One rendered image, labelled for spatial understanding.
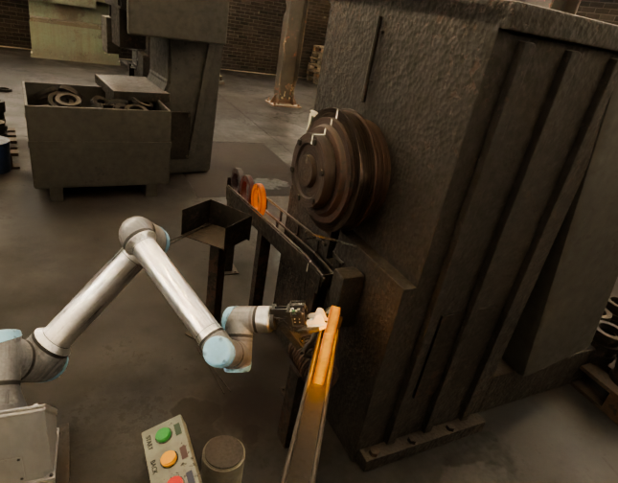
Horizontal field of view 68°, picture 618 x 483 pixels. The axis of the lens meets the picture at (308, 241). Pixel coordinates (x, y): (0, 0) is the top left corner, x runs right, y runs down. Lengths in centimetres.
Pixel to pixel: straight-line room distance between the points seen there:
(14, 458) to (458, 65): 182
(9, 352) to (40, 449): 33
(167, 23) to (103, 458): 313
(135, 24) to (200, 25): 52
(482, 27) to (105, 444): 198
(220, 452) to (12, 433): 67
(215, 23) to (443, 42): 293
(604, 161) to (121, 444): 213
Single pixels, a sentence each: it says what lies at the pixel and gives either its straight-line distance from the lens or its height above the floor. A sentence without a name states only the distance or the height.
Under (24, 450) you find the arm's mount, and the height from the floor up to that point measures 28.
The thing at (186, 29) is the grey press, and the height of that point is 135.
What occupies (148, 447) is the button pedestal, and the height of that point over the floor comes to 59.
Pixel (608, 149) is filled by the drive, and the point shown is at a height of 138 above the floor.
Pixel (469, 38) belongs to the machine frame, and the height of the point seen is 165.
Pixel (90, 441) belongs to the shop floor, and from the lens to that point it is 218.
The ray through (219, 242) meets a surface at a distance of 223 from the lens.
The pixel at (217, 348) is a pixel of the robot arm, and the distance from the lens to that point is 144.
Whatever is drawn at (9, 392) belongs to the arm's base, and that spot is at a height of 42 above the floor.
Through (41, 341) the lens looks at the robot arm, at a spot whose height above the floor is 46.
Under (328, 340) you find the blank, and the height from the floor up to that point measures 80.
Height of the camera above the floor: 166
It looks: 27 degrees down
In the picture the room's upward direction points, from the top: 10 degrees clockwise
